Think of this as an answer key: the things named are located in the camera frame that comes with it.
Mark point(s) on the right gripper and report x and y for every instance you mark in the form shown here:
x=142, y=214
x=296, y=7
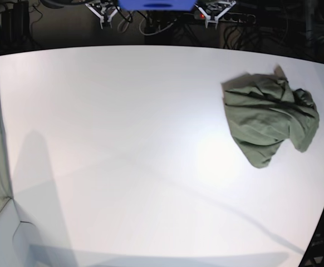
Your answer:
x=104, y=11

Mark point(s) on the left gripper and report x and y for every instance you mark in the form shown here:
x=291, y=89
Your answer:
x=213, y=11

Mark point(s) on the green t-shirt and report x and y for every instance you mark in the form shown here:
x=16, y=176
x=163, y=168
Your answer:
x=262, y=111

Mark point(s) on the black power strip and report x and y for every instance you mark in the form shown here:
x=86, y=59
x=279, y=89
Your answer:
x=229, y=17

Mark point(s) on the blue plastic bin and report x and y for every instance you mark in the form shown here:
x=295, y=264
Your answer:
x=157, y=5

